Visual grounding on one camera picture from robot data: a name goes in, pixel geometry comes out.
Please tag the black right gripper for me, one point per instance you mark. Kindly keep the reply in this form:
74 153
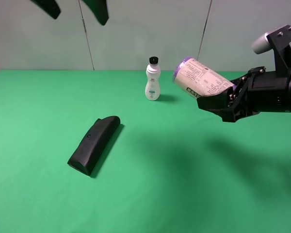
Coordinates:
256 91

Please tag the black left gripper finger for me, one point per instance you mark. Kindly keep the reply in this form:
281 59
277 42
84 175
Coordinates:
99 8
50 7

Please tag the purple garbage bag roll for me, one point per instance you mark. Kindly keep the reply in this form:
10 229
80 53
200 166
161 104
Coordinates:
198 80

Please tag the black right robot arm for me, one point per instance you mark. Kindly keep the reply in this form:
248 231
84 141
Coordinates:
256 91

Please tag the white bottle with black brush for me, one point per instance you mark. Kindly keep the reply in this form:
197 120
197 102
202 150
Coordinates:
153 72

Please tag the black glasses case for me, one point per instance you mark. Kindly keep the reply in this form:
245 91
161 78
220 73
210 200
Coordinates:
86 156

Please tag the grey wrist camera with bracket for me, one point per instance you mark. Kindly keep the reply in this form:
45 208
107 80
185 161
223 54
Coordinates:
277 40

